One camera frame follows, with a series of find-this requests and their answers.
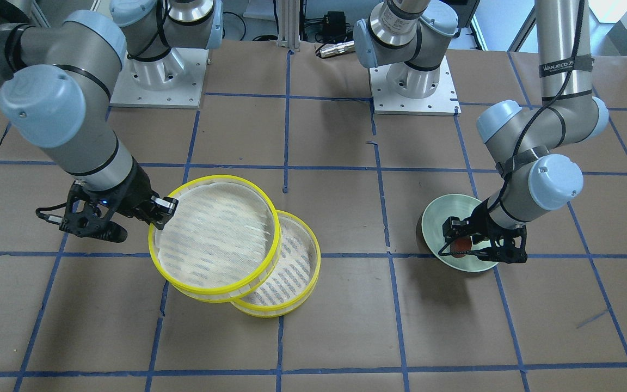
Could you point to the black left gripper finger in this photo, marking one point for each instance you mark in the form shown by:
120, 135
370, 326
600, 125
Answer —
487, 252

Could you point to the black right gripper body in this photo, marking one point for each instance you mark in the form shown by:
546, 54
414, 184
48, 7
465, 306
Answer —
133, 195

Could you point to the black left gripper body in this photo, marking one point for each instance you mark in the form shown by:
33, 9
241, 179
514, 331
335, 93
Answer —
480, 226

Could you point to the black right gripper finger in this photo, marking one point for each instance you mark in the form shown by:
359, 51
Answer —
161, 210

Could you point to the brown steamed bun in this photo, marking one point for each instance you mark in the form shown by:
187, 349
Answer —
461, 245

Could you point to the yellow bamboo steamer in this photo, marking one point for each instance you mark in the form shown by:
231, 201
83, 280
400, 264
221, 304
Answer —
222, 243
294, 277

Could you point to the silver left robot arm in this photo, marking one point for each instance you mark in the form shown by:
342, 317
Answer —
410, 38

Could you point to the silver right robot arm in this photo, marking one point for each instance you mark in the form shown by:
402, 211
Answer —
56, 84

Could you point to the green round plate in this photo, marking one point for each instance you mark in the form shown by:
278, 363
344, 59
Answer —
435, 215

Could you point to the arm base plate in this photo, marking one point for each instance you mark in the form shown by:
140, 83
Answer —
155, 81
399, 90

